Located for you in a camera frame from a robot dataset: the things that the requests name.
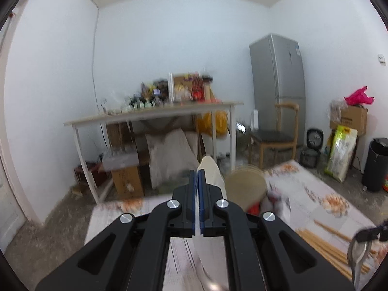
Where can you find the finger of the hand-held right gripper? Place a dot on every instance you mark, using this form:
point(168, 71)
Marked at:
point(368, 234)

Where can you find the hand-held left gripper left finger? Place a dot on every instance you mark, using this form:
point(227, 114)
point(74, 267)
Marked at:
point(193, 206)

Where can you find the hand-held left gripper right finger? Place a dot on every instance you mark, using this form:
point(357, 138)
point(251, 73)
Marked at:
point(202, 206)

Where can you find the white plastic spoon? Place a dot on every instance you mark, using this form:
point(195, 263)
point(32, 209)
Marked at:
point(213, 172)

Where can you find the metal utensil holder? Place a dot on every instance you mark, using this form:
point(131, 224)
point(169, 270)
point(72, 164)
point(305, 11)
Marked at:
point(245, 185)

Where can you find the red snack packet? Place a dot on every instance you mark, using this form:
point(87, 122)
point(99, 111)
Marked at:
point(385, 184)

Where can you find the white woven sack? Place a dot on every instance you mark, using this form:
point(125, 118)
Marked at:
point(169, 157)

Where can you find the white low box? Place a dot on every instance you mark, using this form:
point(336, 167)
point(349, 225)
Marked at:
point(222, 145)

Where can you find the black trash bin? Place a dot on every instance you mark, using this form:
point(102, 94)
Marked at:
point(376, 166)

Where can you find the printed cardboard box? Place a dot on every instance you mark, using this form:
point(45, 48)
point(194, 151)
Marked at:
point(127, 182)

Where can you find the floral plastic tablecloth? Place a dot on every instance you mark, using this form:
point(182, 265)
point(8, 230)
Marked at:
point(303, 194)

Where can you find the white green rice bag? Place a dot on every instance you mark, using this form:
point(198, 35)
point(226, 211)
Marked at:
point(341, 154)

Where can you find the yellow plastic bag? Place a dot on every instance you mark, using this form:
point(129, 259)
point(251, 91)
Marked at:
point(221, 122)

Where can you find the wooden chair dark cushion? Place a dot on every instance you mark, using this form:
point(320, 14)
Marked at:
point(272, 138)

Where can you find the white-legged wooden desk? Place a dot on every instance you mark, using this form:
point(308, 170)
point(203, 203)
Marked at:
point(151, 115)

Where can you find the black rice cooker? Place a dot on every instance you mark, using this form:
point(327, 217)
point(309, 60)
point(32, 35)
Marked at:
point(312, 151)

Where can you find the small white upright panel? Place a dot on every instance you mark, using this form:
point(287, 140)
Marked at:
point(255, 119)

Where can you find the dark red box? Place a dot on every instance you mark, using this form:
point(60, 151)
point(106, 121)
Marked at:
point(91, 172)

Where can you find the large cardboard box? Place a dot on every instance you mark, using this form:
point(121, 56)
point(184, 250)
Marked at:
point(353, 119)

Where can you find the red oil bottle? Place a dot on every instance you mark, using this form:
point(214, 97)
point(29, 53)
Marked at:
point(197, 88)

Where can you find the clear plastic roll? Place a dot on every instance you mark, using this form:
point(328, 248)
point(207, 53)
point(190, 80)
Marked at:
point(171, 88)

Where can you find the small brown cardboard box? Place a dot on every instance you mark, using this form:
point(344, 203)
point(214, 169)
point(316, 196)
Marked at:
point(182, 80)

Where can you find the clear plastic bag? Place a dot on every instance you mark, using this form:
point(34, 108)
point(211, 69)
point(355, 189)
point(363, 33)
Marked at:
point(336, 109)

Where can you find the pink plastic bag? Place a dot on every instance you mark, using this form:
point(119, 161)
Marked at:
point(357, 97)

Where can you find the silver refrigerator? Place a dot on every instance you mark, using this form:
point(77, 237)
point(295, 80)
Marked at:
point(277, 81)

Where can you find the white door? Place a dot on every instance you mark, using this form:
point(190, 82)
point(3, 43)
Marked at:
point(7, 188)

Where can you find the white wall socket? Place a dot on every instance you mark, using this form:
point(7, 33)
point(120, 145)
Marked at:
point(381, 59)

